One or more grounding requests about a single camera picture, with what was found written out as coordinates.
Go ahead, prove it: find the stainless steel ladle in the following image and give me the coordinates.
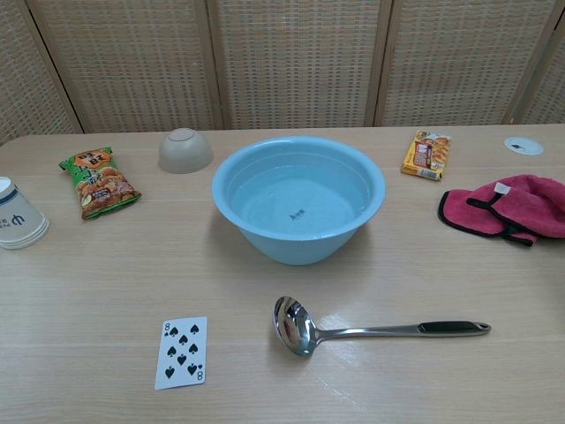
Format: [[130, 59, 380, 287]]
[[273, 295, 493, 358]]

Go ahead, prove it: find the light blue plastic basin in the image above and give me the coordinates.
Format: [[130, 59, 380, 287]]
[[211, 136, 388, 267]]

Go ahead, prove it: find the beige upturned bowl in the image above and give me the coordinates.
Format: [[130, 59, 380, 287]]
[[158, 127, 215, 175]]

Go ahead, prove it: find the woven rattan folding screen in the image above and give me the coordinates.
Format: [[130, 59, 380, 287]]
[[0, 0, 565, 147]]

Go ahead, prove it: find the yellow seasoning box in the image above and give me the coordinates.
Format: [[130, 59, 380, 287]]
[[400, 129, 454, 182]]

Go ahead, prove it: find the eight of spades card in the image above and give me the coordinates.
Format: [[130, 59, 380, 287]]
[[154, 315, 208, 391]]

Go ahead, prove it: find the green orange snack bag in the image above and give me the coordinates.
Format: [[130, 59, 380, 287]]
[[58, 147, 142, 222]]

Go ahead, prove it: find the pink cloth with black trim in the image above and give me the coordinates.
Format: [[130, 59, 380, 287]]
[[437, 174, 565, 248]]

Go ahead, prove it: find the stack of white paper cups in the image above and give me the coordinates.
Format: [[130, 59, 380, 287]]
[[0, 176, 50, 251]]

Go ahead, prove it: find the round white cable grommet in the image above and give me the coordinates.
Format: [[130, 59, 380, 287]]
[[503, 136, 545, 156]]

